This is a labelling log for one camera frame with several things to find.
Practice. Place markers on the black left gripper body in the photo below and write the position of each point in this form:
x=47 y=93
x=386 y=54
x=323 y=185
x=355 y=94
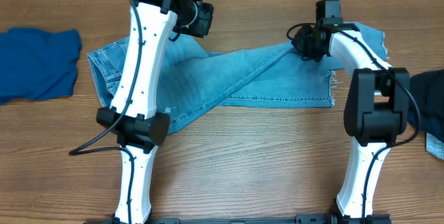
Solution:
x=200 y=21

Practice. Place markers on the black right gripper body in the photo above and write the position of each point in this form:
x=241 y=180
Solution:
x=302 y=44

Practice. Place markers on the light blue denim jeans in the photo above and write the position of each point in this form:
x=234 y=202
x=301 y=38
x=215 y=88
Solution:
x=192 y=81

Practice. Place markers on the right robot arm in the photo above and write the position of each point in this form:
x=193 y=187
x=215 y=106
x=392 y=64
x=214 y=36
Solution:
x=375 y=113

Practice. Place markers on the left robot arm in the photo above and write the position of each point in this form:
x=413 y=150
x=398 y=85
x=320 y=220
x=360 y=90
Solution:
x=132 y=113

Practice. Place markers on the dark navy garment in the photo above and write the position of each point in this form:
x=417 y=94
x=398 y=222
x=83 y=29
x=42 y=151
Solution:
x=427 y=90

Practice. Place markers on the dark blue t-shirt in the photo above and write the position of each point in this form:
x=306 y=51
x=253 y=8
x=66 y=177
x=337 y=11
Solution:
x=38 y=65

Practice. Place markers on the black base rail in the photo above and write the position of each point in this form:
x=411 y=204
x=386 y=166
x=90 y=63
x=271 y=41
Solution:
x=298 y=219

